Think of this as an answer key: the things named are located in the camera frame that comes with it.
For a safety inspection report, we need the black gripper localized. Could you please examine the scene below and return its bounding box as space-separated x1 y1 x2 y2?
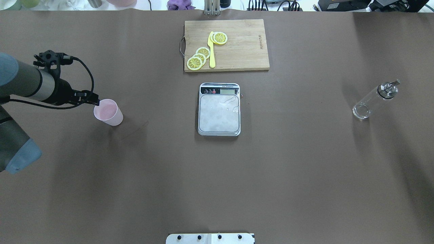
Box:
34 50 100 106

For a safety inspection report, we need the pink plastic cup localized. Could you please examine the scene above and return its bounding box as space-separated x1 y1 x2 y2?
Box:
93 99 124 126

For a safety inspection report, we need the glass sauce dispenser bottle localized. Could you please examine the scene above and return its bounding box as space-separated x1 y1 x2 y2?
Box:
352 79 401 120

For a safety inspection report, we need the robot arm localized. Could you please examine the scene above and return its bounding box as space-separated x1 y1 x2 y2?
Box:
0 50 100 175

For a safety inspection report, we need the green cup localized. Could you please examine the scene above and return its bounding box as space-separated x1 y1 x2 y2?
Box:
21 0 40 9

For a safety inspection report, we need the silver kitchen scale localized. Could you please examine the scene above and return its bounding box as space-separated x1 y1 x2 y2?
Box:
197 82 241 137

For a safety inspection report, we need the purple cloth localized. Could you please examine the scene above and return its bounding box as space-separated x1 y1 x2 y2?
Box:
167 0 195 11

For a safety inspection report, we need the yellow plastic knife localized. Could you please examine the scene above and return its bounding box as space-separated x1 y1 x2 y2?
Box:
207 31 216 68

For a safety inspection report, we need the lemon slice by knife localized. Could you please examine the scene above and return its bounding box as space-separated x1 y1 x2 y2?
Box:
211 32 228 45

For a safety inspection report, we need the black water bottle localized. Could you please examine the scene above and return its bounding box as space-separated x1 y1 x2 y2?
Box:
220 0 231 8

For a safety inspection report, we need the wooden cutting board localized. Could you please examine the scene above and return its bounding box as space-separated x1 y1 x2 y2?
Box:
183 19 270 73

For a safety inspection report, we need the black power strip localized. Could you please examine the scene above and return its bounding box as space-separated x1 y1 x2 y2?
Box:
245 0 303 12

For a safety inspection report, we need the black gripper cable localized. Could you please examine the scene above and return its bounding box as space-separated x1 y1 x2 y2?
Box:
9 56 95 109

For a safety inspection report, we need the lemon slice near handle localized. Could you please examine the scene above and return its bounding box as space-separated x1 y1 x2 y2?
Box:
186 56 203 71

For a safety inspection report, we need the aluminium frame post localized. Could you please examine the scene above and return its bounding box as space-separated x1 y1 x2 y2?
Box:
204 0 221 16

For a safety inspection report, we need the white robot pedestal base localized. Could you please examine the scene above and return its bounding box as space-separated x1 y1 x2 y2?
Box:
165 233 256 244

